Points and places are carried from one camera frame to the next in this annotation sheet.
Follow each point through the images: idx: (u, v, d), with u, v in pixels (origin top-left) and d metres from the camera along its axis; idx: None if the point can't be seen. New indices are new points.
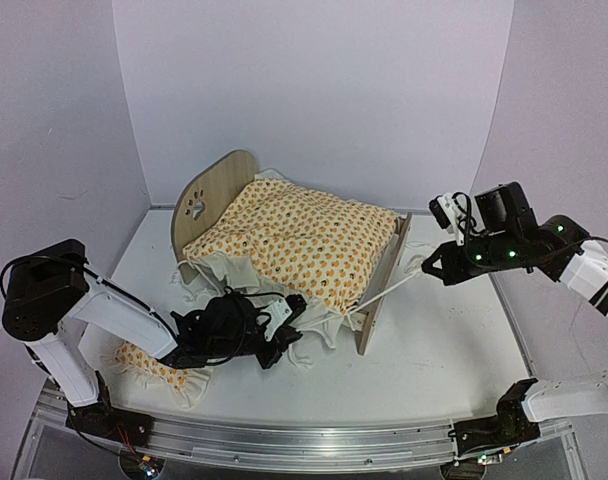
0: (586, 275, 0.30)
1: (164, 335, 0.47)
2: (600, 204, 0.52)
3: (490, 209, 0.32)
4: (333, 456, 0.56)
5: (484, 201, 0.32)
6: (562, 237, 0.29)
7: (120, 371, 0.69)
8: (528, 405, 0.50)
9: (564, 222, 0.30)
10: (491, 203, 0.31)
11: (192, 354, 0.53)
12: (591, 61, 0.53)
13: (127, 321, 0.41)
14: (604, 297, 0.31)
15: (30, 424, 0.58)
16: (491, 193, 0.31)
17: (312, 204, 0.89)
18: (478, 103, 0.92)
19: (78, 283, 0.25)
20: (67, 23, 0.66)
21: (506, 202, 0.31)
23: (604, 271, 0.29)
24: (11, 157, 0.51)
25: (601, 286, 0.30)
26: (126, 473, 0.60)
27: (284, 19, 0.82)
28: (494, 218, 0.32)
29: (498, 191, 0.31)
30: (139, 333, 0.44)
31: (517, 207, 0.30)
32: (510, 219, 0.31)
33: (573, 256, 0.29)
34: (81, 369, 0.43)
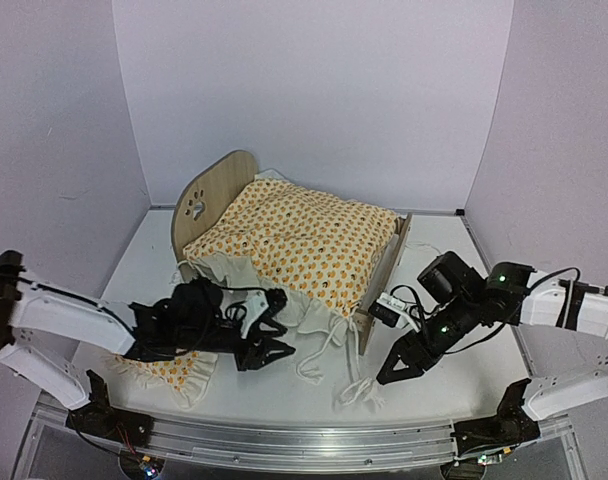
0: (541, 304, 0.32)
1: (121, 331, 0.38)
2: (599, 204, 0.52)
3: (436, 286, 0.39)
4: (333, 456, 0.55)
5: (427, 279, 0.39)
6: (505, 287, 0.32)
7: (120, 371, 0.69)
8: (530, 407, 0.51)
9: (506, 270, 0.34)
10: (434, 281, 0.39)
11: (154, 350, 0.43)
12: (590, 62, 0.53)
13: (74, 324, 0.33)
14: (569, 317, 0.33)
15: (31, 424, 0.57)
16: (431, 273, 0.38)
17: (312, 204, 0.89)
18: (478, 103, 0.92)
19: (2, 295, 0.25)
20: (67, 24, 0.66)
21: (447, 277, 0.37)
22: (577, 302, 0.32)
23: (556, 297, 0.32)
24: (11, 156, 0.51)
25: (561, 310, 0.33)
26: (127, 473, 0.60)
27: (283, 20, 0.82)
28: (442, 292, 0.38)
29: (435, 267, 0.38)
30: (89, 335, 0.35)
31: (456, 275, 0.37)
32: (456, 287, 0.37)
33: (524, 299, 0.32)
34: (58, 374, 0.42)
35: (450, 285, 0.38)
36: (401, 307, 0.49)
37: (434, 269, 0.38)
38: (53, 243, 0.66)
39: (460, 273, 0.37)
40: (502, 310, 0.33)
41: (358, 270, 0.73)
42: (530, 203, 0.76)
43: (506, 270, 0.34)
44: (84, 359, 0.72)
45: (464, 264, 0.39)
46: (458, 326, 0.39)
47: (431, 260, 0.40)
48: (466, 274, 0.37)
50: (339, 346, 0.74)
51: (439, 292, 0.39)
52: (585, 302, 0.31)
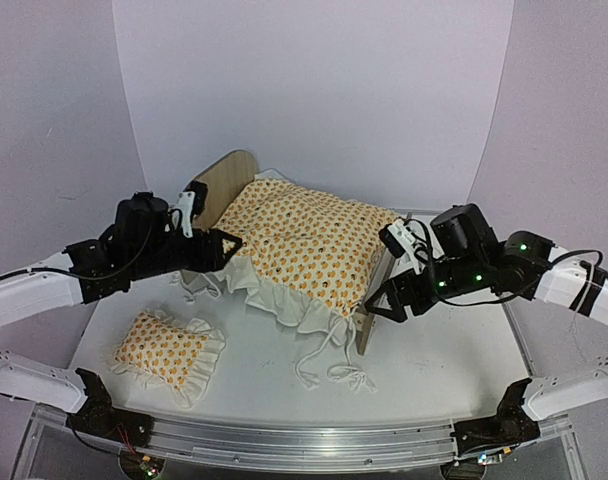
0: (559, 281, 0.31)
1: (58, 278, 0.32)
2: (599, 204, 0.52)
3: (452, 237, 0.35)
4: (332, 456, 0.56)
5: (443, 229, 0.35)
6: (526, 256, 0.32)
7: (120, 371, 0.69)
8: (530, 407, 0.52)
9: (526, 238, 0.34)
10: (451, 232, 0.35)
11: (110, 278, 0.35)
12: (591, 61, 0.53)
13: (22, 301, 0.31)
14: (584, 303, 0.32)
15: (31, 424, 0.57)
16: (449, 222, 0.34)
17: (312, 204, 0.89)
18: (478, 103, 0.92)
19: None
20: (67, 24, 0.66)
21: (465, 231, 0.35)
22: (596, 287, 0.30)
23: (577, 277, 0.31)
24: (10, 157, 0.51)
25: (578, 293, 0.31)
26: (127, 472, 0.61)
27: (283, 20, 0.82)
28: (456, 245, 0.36)
29: (456, 218, 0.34)
30: (47, 298, 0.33)
31: (476, 232, 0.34)
32: (473, 245, 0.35)
33: (544, 273, 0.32)
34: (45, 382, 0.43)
35: (467, 239, 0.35)
36: (411, 244, 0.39)
37: (452, 220, 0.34)
38: (53, 243, 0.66)
39: (479, 230, 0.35)
40: (520, 279, 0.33)
41: (359, 270, 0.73)
42: (530, 202, 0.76)
43: (524, 239, 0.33)
44: (84, 359, 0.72)
45: (485, 221, 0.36)
46: (459, 284, 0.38)
47: (450, 210, 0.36)
48: (485, 233, 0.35)
50: (341, 346, 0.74)
51: (452, 246, 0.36)
52: (604, 288, 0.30)
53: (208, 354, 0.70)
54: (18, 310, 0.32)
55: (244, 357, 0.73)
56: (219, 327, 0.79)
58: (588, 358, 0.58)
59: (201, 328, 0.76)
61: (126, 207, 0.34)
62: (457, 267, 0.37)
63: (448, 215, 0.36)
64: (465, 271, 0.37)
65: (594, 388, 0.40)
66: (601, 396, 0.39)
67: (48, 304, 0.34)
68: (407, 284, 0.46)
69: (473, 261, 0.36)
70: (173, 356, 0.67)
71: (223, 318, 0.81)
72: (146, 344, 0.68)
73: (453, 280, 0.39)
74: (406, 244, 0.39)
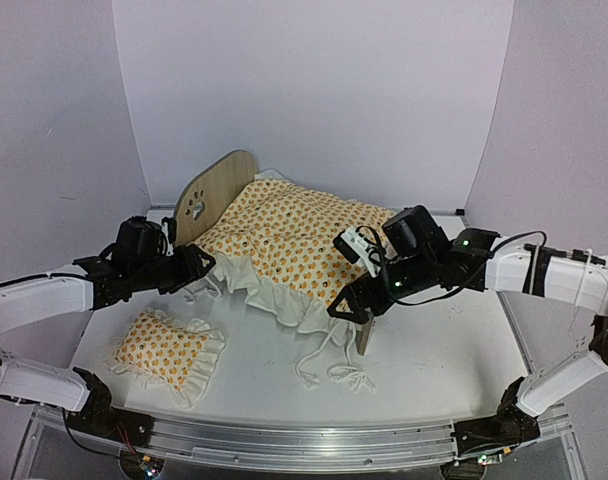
0: (506, 266, 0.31)
1: (79, 282, 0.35)
2: (599, 204, 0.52)
3: (400, 238, 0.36)
4: (332, 456, 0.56)
5: (393, 230, 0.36)
6: (467, 252, 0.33)
7: (120, 370, 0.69)
8: (524, 403, 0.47)
9: (470, 236, 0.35)
10: (398, 232, 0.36)
11: (113, 287, 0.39)
12: (591, 61, 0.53)
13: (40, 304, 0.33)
14: (535, 284, 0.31)
15: (31, 423, 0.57)
16: (398, 222, 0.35)
17: (312, 204, 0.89)
18: (478, 103, 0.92)
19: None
20: (67, 24, 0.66)
21: (412, 230, 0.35)
22: (543, 265, 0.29)
23: (522, 260, 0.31)
24: (10, 157, 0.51)
25: (526, 276, 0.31)
26: (126, 473, 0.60)
27: (283, 20, 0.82)
28: (405, 246, 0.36)
29: (404, 219, 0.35)
30: (61, 303, 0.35)
31: (422, 232, 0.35)
32: (420, 245, 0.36)
33: (486, 261, 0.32)
34: (51, 381, 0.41)
35: (415, 240, 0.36)
36: (365, 249, 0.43)
37: (401, 220, 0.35)
38: (53, 243, 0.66)
39: (426, 230, 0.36)
40: (464, 276, 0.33)
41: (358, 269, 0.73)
42: (530, 202, 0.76)
43: (470, 236, 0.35)
44: (85, 360, 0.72)
45: (432, 223, 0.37)
46: (414, 282, 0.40)
47: (399, 211, 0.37)
48: (431, 233, 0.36)
50: (341, 346, 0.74)
51: (401, 247, 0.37)
52: (551, 265, 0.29)
53: (208, 354, 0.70)
54: (36, 311, 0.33)
55: (244, 357, 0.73)
56: (219, 326, 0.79)
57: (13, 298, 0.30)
58: (578, 333, 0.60)
59: (203, 329, 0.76)
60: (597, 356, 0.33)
61: (126, 225, 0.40)
62: (411, 266, 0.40)
63: (397, 216, 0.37)
64: (418, 269, 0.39)
65: (575, 371, 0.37)
66: (584, 378, 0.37)
67: (58, 310, 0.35)
68: (365, 286, 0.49)
69: (421, 259, 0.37)
70: (173, 357, 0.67)
71: (224, 318, 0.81)
72: (146, 344, 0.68)
73: (409, 279, 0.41)
74: (358, 249, 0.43)
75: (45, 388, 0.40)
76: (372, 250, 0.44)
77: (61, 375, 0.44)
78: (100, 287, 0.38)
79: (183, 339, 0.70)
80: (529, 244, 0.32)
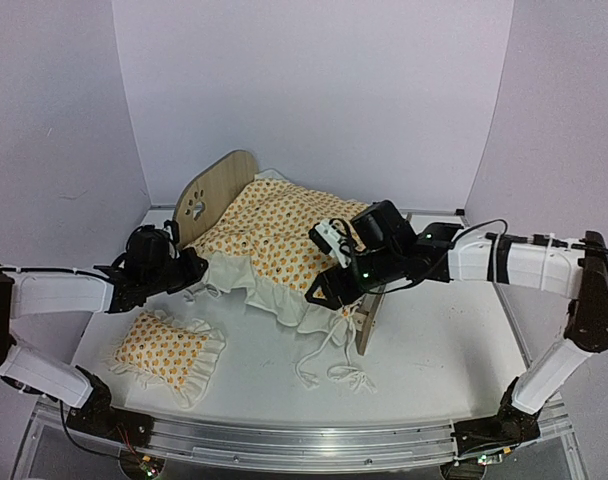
0: (468, 254, 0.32)
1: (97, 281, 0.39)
2: (598, 205, 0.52)
3: (367, 231, 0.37)
4: (333, 456, 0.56)
5: (360, 223, 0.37)
6: (429, 246, 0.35)
7: (120, 371, 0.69)
8: (521, 403, 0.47)
9: (431, 234, 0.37)
10: (367, 226, 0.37)
11: (131, 291, 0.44)
12: (590, 61, 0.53)
13: (64, 295, 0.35)
14: (498, 271, 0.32)
15: (31, 424, 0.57)
16: (364, 215, 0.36)
17: (311, 203, 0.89)
18: (477, 103, 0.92)
19: None
20: (67, 25, 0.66)
21: (379, 223, 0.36)
22: (504, 252, 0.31)
23: (481, 248, 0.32)
24: (10, 157, 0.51)
25: (489, 263, 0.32)
26: (126, 472, 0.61)
27: (283, 20, 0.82)
28: (373, 238, 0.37)
29: (372, 213, 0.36)
30: (81, 298, 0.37)
31: (388, 225, 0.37)
32: (386, 238, 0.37)
33: (448, 253, 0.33)
34: (62, 369, 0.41)
35: (382, 233, 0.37)
36: (338, 241, 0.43)
37: (368, 214, 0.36)
38: (53, 243, 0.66)
39: (391, 223, 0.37)
40: (427, 268, 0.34)
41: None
42: (530, 202, 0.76)
43: (433, 231, 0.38)
44: (86, 360, 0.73)
45: (398, 217, 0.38)
46: (380, 275, 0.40)
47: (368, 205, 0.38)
48: (397, 226, 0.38)
50: (341, 346, 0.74)
51: (368, 239, 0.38)
52: (511, 252, 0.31)
53: (209, 354, 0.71)
54: (57, 301, 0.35)
55: (244, 357, 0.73)
56: (219, 326, 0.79)
57: (42, 283, 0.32)
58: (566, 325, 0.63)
59: (202, 329, 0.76)
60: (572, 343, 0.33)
61: (137, 235, 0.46)
62: (377, 258, 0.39)
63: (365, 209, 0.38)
64: (383, 261, 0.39)
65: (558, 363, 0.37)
66: (569, 368, 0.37)
67: (77, 305, 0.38)
68: (334, 276, 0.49)
69: (388, 253, 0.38)
70: (173, 357, 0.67)
71: (224, 319, 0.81)
72: (146, 344, 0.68)
73: (375, 272, 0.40)
74: (330, 241, 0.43)
75: (54, 378, 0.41)
76: (344, 242, 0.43)
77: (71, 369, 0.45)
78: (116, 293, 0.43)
79: (183, 339, 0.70)
80: (491, 233, 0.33)
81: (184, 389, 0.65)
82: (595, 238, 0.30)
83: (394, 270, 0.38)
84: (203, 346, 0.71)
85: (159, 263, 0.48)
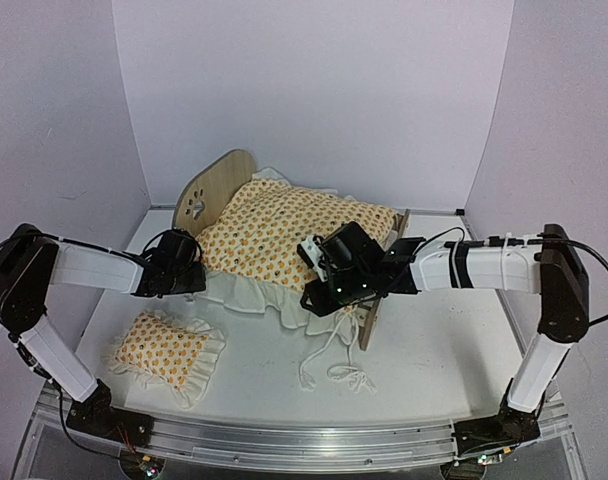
0: (428, 263, 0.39)
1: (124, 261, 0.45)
2: (598, 205, 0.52)
3: (339, 251, 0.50)
4: (333, 456, 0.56)
5: (332, 245, 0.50)
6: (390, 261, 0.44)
7: (120, 371, 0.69)
8: (517, 402, 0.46)
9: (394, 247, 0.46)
10: (336, 246, 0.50)
11: (157, 279, 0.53)
12: (590, 61, 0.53)
13: (98, 268, 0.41)
14: (462, 275, 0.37)
15: (31, 423, 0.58)
16: (334, 238, 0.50)
17: (310, 203, 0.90)
18: (477, 103, 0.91)
19: (40, 244, 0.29)
20: (67, 24, 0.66)
21: (347, 244, 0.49)
22: (461, 258, 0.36)
23: (441, 257, 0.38)
24: (11, 157, 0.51)
25: (450, 269, 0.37)
26: (126, 473, 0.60)
27: (283, 19, 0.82)
28: (343, 256, 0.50)
29: (339, 238, 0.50)
30: (108, 274, 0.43)
31: (353, 246, 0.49)
32: (354, 256, 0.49)
33: (411, 265, 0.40)
34: (76, 357, 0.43)
35: (349, 251, 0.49)
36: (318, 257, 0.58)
37: (336, 237, 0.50)
38: None
39: (357, 245, 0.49)
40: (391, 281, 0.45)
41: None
42: (529, 202, 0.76)
43: (398, 247, 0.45)
44: (86, 360, 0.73)
45: (363, 238, 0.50)
46: (353, 288, 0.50)
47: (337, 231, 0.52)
48: (362, 247, 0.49)
50: (347, 345, 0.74)
51: (340, 258, 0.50)
52: (468, 257, 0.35)
53: (209, 354, 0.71)
54: (88, 274, 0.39)
55: (244, 357, 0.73)
56: (219, 326, 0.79)
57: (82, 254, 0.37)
58: None
59: (202, 329, 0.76)
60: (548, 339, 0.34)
61: (170, 234, 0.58)
62: (349, 274, 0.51)
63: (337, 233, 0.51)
64: (355, 275, 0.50)
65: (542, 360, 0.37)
66: (553, 363, 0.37)
67: (105, 281, 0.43)
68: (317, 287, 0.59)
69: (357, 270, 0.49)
70: (173, 357, 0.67)
71: (223, 320, 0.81)
72: (146, 344, 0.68)
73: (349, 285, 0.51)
74: (313, 255, 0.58)
75: (68, 364, 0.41)
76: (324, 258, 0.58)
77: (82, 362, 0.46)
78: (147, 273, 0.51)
79: (183, 339, 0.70)
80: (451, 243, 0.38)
81: (184, 389, 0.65)
82: (556, 231, 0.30)
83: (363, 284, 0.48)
84: (204, 346, 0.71)
85: (182, 259, 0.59)
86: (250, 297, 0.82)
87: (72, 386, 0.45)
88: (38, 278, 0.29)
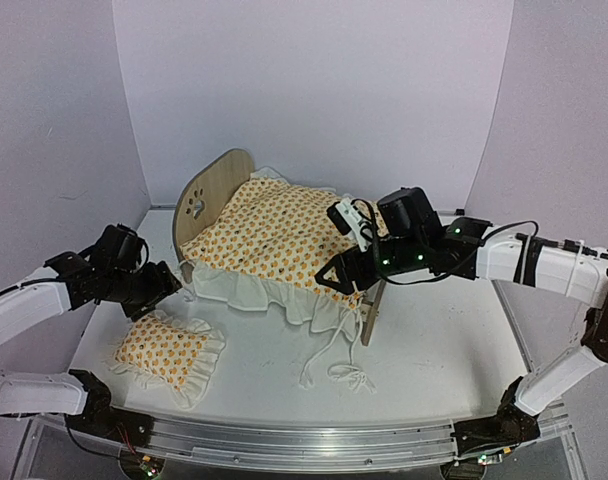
0: (498, 254, 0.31)
1: (51, 286, 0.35)
2: (596, 205, 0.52)
3: (394, 218, 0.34)
4: (333, 456, 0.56)
5: (387, 209, 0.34)
6: (459, 240, 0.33)
7: (120, 371, 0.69)
8: (523, 402, 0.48)
9: (461, 225, 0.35)
10: (393, 212, 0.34)
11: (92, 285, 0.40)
12: (588, 62, 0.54)
13: (16, 317, 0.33)
14: (526, 274, 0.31)
15: (31, 424, 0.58)
16: (394, 202, 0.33)
17: (311, 201, 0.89)
18: (478, 103, 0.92)
19: None
20: (67, 25, 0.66)
21: (407, 210, 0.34)
22: (534, 255, 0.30)
23: (512, 250, 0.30)
24: (11, 157, 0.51)
25: (518, 265, 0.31)
26: (126, 473, 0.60)
27: (283, 19, 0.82)
28: (398, 226, 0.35)
29: (402, 199, 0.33)
30: (33, 313, 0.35)
31: (417, 215, 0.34)
32: (414, 226, 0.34)
33: (478, 250, 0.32)
34: (46, 387, 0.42)
35: (409, 220, 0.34)
36: (358, 223, 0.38)
37: (397, 200, 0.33)
38: (53, 243, 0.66)
39: (421, 213, 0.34)
40: (454, 262, 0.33)
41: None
42: (529, 203, 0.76)
43: (463, 224, 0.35)
44: (85, 360, 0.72)
45: (428, 206, 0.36)
46: (403, 262, 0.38)
47: (396, 191, 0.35)
48: (426, 214, 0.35)
50: (351, 341, 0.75)
51: (394, 226, 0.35)
52: (541, 255, 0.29)
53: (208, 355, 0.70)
54: (12, 328, 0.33)
55: (244, 357, 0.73)
56: (219, 327, 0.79)
57: None
58: (563, 323, 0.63)
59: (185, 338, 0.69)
60: (589, 353, 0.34)
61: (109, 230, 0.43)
62: (401, 247, 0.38)
63: (393, 196, 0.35)
64: (409, 248, 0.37)
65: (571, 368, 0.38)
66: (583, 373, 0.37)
67: (35, 318, 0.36)
68: (352, 258, 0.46)
69: (411, 243, 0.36)
70: (173, 357, 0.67)
71: (224, 320, 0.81)
72: (146, 344, 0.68)
73: (397, 258, 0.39)
74: (351, 222, 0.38)
75: (41, 399, 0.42)
76: (366, 226, 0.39)
77: (55, 381, 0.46)
78: (77, 275, 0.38)
79: (181, 340, 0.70)
80: (521, 234, 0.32)
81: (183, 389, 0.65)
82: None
83: (419, 259, 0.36)
84: (204, 346, 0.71)
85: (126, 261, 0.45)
86: (251, 295, 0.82)
87: (57, 408, 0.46)
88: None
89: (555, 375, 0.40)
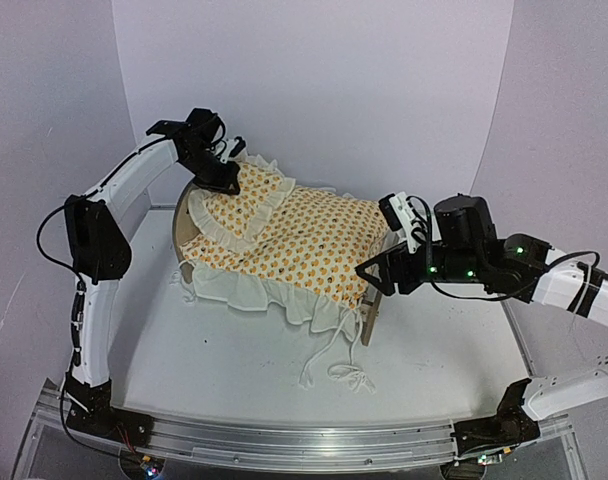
0: (561, 281, 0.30)
1: (158, 145, 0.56)
2: (597, 205, 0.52)
3: (454, 228, 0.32)
4: (333, 456, 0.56)
5: (448, 219, 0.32)
6: (523, 260, 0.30)
7: (199, 209, 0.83)
8: (529, 406, 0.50)
9: (524, 243, 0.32)
10: (454, 223, 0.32)
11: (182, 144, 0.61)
12: (590, 65, 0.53)
13: (134, 172, 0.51)
14: (581, 304, 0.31)
15: (30, 425, 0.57)
16: (456, 212, 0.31)
17: (310, 200, 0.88)
18: (479, 102, 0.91)
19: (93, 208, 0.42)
20: (66, 26, 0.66)
21: (470, 223, 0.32)
22: (595, 287, 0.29)
23: (575, 279, 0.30)
24: (8, 157, 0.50)
25: (576, 294, 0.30)
26: (126, 473, 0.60)
27: (281, 19, 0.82)
28: (457, 237, 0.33)
29: (466, 211, 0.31)
30: (149, 165, 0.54)
31: (480, 227, 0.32)
32: (475, 240, 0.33)
33: (541, 275, 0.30)
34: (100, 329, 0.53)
35: (468, 233, 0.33)
36: (410, 221, 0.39)
37: (460, 210, 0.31)
38: (53, 243, 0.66)
39: (484, 225, 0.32)
40: (515, 284, 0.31)
41: (363, 258, 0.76)
42: (529, 202, 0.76)
43: (523, 243, 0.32)
44: None
45: (488, 216, 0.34)
46: (450, 273, 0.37)
47: (459, 199, 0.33)
48: (488, 230, 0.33)
50: (351, 341, 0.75)
51: (450, 236, 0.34)
52: (602, 289, 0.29)
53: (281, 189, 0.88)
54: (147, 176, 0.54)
55: (244, 357, 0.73)
56: (220, 327, 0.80)
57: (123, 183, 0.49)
58: (563, 320, 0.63)
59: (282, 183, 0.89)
60: None
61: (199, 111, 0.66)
62: (453, 256, 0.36)
63: (454, 205, 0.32)
64: (461, 260, 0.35)
65: (593, 386, 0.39)
66: (601, 396, 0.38)
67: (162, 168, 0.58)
68: (399, 260, 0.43)
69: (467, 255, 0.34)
70: (250, 190, 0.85)
71: (223, 320, 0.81)
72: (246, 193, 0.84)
73: (445, 269, 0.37)
74: (405, 218, 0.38)
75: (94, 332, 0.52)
76: (418, 227, 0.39)
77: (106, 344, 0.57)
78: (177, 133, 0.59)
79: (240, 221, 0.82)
80: (582, 263, 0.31)
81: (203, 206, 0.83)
82: None
83: (470, 275, 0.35)
84: (234, 236, 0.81)
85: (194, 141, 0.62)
86: (250, 296, 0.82)
87: (88, 354, 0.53)
88: (118, 234, 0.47)
89: (572, 389, 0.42)
